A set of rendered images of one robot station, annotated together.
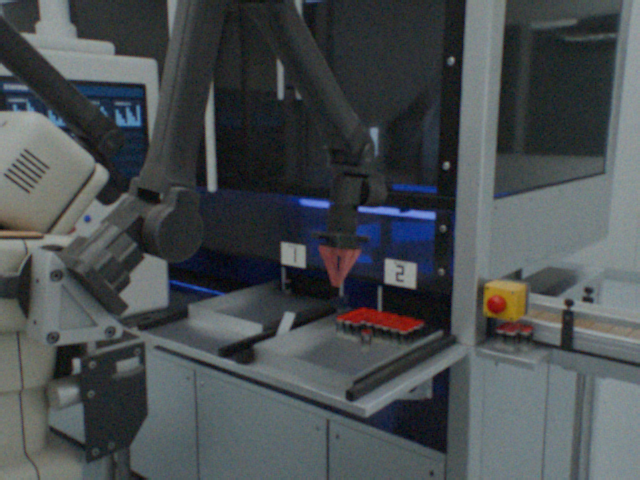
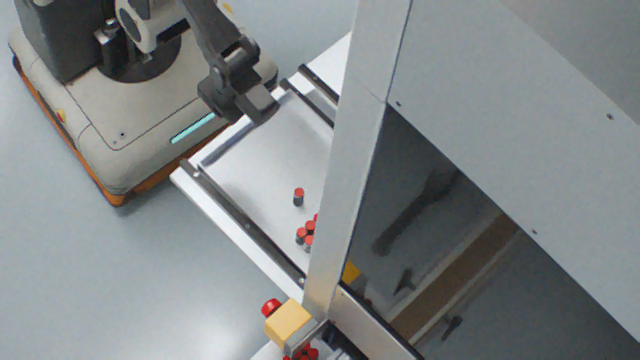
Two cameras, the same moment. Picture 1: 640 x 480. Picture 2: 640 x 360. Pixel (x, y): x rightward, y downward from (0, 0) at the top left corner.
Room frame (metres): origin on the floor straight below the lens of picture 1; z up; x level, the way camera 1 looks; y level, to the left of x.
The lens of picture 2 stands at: (1.32, -0.95, 2.77)
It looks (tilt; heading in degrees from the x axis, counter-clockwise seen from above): 65 degrees down; 88
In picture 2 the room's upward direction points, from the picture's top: 10 degrees clockwise
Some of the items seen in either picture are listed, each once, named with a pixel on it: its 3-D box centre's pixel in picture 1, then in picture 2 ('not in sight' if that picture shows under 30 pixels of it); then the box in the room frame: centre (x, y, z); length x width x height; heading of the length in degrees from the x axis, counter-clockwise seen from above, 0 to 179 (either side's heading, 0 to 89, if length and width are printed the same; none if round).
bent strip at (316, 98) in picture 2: (270, 332); (332, 107); (1.36, 0.11, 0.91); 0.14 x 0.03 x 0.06; 140
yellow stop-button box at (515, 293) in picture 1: (505, 299); (290, 327); (1.33, -0.41, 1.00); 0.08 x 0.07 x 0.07; 141
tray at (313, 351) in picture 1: (351, 344); (299, 183); (1.32, -0.07, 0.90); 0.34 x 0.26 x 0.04; 140
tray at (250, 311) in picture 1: (271, 305); not in sight; (1.61, 0.13, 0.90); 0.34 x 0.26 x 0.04; 141
